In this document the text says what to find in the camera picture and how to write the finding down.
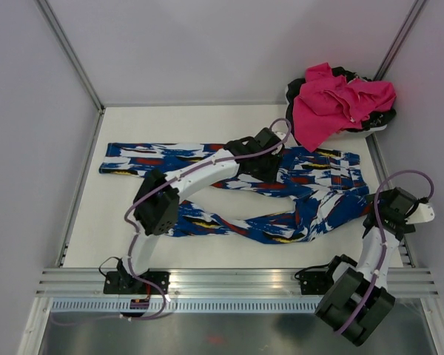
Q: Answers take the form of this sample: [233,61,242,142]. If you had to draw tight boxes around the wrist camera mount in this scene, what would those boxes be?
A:
[407,203,435,224]
[272,131,287,141]

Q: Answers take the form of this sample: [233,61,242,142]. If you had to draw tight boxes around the pink trousers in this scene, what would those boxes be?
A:
[293,63,396,152]

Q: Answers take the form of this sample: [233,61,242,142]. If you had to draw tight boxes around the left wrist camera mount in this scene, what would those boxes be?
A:
[272,131,287,141]

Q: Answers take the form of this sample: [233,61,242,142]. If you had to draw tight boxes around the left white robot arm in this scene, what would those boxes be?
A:
[104,127,288,295]

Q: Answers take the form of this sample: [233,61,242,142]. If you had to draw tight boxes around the white slotted cable duct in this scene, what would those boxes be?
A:
[52,298,319,314]

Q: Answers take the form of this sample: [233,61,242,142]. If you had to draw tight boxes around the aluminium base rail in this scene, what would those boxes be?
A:
[35,268,439,298]

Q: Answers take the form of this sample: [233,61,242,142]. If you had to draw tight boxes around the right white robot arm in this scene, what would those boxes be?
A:
[315,188,419,347]

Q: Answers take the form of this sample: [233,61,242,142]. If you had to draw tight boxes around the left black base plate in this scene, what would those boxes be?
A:
[103,271,171,295]

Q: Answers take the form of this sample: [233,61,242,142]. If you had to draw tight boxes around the black garment pile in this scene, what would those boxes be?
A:
[285,67,396,134]

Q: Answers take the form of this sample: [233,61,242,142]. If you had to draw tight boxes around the aluminium frame post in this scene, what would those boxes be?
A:
[35,0,104,113]
[374,0,429,81]

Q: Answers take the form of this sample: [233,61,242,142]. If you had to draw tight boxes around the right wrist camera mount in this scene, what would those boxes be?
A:
[407,203,435,224]

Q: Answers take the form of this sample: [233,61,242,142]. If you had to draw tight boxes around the right aluminium frame post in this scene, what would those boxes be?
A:
[374,0,429,81]

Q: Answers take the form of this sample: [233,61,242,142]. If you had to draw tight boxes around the left aluminium frame post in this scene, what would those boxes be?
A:
[35,0,104,113]

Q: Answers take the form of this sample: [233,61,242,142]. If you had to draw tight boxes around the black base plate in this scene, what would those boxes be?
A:
[103,271,171,295]
[294,267,334,296]

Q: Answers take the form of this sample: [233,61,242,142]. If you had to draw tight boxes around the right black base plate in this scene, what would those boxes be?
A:
[294,267,334,296]

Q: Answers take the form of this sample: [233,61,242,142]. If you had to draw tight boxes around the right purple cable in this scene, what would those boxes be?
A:
[332,169,437,336]

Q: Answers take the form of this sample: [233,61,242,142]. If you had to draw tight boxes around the blue white patterned trousers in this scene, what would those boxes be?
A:
[98,143,370,244]

